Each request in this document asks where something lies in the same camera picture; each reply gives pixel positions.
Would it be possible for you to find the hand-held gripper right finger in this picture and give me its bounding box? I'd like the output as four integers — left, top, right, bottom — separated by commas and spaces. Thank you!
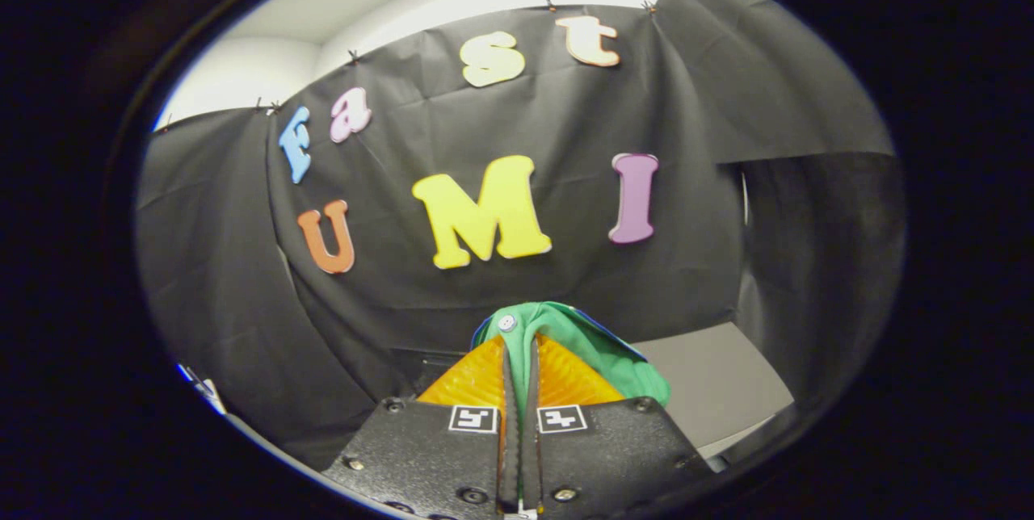
520, 334, 717, 518

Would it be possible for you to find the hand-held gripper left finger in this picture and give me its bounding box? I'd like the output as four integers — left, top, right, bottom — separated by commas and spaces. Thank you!
322, 334, 519, 518

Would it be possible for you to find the green shirt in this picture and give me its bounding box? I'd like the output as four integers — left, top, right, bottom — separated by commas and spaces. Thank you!
471, 301, 672, 426

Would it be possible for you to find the beige cabinet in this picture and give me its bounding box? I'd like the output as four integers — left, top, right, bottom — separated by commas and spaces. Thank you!
630, 321, 797, 451

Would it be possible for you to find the black backdrop cloth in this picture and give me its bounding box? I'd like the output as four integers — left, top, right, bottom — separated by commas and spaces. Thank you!
133, 0, 906, 472

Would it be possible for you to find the white and blue object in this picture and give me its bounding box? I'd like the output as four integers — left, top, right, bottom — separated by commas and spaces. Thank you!
178, 363, 228, 417

